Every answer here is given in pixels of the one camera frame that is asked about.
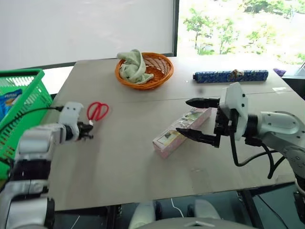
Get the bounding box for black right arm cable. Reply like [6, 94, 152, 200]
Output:
[228, 133, 287, 180]

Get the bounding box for blue patterned rolled umbrella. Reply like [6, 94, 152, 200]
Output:
[193, 69, 269, 84]

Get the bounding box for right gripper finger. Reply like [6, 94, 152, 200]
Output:
[185, 97, 221, 108]
[175, 128, 221, 149]

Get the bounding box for pink long box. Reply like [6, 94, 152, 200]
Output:
[152, 107, 213, 159]

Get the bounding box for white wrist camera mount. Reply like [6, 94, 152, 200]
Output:
[218, 82, 250, 141]
[58, 102, 84, 127]

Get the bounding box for red handled scissors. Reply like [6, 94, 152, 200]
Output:
[86, 101, 110, 126]

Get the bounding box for blue snack bag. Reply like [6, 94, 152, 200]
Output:
[0, 88, 23, 120]

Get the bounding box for green plastic basket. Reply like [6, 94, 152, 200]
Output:
[0, 68, 53, 181]

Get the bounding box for grey robot torso shell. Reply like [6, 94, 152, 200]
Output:
[134, 216, 254, 229]

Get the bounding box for orange woven basket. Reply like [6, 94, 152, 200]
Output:
[114, 52, 175, 91]

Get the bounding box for white roller blind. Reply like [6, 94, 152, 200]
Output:
[0, 0, 174, 70]

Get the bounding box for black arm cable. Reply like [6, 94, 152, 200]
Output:
[228, 133, 287, 180]
[0, 105, 64, 135]

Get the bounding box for white floor cable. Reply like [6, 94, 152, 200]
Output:
[170, 197, 186, 218]

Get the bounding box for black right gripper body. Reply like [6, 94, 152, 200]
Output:
[213, 105, 240, 137]

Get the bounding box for black window frame post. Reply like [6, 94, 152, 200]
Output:
[172, 0, 180, 57]

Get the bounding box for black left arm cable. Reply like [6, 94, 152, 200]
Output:
[0, 105, 64, 135]

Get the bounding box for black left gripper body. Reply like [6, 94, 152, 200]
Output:
[76, 121, 88, 142]

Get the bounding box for light green towel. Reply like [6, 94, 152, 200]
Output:
[116, 49, 154, 85]

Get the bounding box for grey rounded robot shell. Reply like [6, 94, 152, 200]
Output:
[128, 200, 157, 229]
[193, 198, 223, 219]

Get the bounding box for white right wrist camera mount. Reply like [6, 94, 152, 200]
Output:
[218, 82, 250, 141]

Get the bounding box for black table leg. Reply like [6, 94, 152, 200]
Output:
[236, 189, 264, 229]
[105, 204, 124, 229]

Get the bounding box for dark grey side desk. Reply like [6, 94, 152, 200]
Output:
[281, 61, 305, 101]

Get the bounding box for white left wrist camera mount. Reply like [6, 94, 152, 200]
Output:
[58, 102, 84, 127]

